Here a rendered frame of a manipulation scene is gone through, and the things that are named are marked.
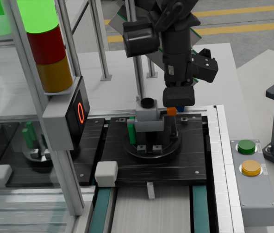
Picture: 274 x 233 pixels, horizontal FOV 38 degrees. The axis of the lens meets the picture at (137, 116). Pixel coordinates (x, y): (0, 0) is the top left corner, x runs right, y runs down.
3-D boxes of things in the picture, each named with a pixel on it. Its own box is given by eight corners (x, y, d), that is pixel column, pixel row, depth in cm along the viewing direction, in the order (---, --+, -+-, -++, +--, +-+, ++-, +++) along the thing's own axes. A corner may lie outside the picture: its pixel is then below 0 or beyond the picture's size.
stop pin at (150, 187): (155, 194, 87) (153, 181, 85) (155, 198, 86) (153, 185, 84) (148, 194, 87) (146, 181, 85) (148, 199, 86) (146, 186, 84)
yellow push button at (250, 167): (258, 165, 87) (259, 158, 86) (261, 178, 83) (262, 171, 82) (239, 166, 87) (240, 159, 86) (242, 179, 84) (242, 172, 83)
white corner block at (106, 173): (119, 173, 90) (117, 160, 88) (117, 187, 87) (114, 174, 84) (99, 174, 91) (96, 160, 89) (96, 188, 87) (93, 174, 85)
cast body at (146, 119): (164, 119, 92) (161, 94, 88) (164, 131, 89) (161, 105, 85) (128, 121, 93) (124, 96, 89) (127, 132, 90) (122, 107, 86)
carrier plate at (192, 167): (201, 119, 103) (201, 112, 102) (207, 185, 84) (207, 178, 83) (111, 123, 107) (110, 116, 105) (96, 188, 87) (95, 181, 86)
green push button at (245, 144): (253, 145, 92) (254, 138, 91) (256, 156, 89) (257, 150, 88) (236, 145, 93) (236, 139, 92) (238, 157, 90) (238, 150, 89)
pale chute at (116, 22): (194, 68, 118) (204, 58, 116) (187, 91, 108) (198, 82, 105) (121, 5, 112) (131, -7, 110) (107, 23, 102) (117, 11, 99)
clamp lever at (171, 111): (178, 130, 92) (176, 104, 88) (178, 136, 91) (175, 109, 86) (163, 131, 93) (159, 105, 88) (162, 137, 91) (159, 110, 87)
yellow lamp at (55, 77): (75, 75, 65) (69, 48, 63) (69, 91, 61) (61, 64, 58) (46, 77, 66) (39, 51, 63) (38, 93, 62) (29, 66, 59)
